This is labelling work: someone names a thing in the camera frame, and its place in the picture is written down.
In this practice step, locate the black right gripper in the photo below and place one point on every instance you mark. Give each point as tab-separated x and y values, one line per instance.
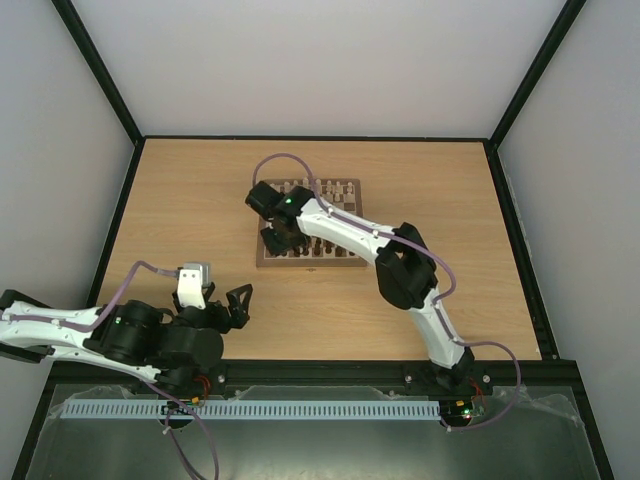
279	232

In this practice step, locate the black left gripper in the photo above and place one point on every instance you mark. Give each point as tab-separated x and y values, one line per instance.
240	314

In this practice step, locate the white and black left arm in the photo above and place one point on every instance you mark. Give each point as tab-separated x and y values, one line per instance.
178	350

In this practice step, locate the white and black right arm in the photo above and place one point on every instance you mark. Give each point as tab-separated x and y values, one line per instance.
404	267

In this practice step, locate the left electronics board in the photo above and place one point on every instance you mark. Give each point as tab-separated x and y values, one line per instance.
184	407

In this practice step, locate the electronics board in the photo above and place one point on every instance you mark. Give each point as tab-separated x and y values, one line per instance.
184	407
465	408

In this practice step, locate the right electronics board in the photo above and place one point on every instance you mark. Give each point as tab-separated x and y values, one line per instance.
465	408

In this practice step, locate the light blue slotted cable duct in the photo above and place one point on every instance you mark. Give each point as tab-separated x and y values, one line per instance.
255	410

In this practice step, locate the black aluminium frame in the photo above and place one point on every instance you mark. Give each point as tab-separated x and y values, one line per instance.
551	370

